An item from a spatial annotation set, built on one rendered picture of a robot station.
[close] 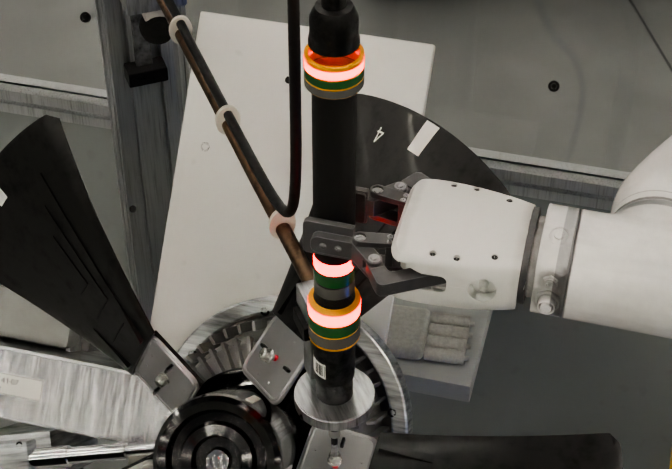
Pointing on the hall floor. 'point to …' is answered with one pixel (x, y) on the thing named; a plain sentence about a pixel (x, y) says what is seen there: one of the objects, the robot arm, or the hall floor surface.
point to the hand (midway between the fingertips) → (335, 219)
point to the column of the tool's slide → (138, 139)
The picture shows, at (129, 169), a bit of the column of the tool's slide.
